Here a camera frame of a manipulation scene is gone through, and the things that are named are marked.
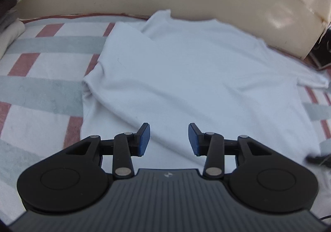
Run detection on checkered pink grey rug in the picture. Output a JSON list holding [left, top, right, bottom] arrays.
[[1, 16, 330, 224]]

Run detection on black bag with grey straps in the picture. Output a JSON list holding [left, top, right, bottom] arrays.
[[309, 25, 331, 70]]

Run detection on light blue t-shirt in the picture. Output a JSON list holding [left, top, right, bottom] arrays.
[[80, 10, 328, 168]]

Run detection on cream folded garment at bottom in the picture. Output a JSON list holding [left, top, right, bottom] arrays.
[[0, 20, 25, 58]]

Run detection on dark brown folded garment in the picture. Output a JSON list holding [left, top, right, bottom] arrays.
[[1, 0, 17, 33]]

